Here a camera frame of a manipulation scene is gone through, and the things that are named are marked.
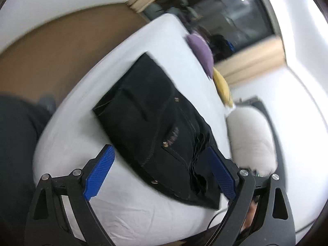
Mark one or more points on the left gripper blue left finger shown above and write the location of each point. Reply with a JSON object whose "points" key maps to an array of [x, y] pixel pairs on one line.
{"points": [[96, 170]]}

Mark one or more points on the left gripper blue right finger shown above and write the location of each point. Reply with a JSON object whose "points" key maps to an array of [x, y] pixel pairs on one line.
{"points": [[225, 172]]}

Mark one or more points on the black denim pants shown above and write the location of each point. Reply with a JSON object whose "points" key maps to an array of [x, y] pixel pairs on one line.
{"points": [[160, 134]]}

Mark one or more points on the right hand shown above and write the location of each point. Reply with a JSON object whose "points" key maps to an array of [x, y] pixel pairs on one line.
{"points": [[249, 216]]}

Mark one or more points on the rolled white duvet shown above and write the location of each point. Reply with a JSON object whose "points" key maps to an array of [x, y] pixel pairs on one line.
{"points": [[251, 141]]}

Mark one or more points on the yellow cushion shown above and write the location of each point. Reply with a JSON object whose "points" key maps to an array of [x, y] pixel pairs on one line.
{"points": [[222, 88]]}

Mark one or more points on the black clothes on rack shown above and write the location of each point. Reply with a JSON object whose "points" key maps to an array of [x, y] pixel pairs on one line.
{"points": [[220, 47]]}

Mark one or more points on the beige right curtain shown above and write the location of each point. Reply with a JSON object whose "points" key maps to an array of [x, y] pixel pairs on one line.
{"points": [[254, 61]]}

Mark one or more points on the purple cushion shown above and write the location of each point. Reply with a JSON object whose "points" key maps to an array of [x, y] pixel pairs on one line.
{"points": [[202, 52]]}

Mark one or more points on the dark glass window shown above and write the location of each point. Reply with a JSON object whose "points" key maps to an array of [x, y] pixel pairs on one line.
{"points": [[241, 22]]}

